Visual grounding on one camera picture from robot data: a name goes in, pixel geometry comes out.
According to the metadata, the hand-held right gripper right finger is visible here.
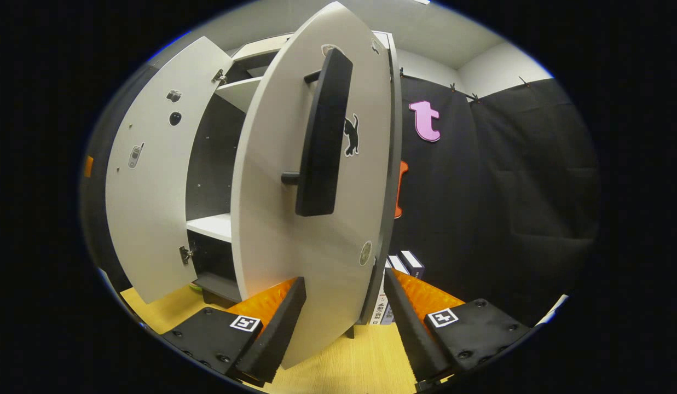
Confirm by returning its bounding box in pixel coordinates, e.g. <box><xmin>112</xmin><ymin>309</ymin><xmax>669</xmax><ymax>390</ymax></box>
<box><xmin>383</xmin><ymin>268</ymin><xmax>531</xmax><ymax>392</ymax></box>

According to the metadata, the black door handle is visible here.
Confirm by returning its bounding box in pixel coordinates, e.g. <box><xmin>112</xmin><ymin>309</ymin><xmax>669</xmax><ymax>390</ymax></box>
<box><xmin>281</xmin><ymin>48</ymin><xmax>354</xmax><ymax>217</ymax></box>

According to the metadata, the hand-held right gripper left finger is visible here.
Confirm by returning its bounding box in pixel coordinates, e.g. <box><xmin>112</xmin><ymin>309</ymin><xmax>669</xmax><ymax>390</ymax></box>
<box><xmin>162</xmin><ymin>276</ymin><xmax>307</xmax><ymax>386</ymax></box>

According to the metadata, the white cabinet shelf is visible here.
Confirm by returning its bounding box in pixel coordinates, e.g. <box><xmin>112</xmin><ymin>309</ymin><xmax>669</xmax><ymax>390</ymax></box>
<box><xmin>186</xmin><ymin>213</ymin><xmax>233</xmax><ymax>243</ymax></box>
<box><xmin>214</xmin><ymin>77</ymin><xmax>262</xmax><ymax>113</ymax></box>

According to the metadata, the white cabinet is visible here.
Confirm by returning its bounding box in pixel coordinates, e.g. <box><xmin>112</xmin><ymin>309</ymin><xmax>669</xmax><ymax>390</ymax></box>
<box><xmin>185</xmin><ymin>30</ymin><xmax>406</xmax><ymax>329</ymax></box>

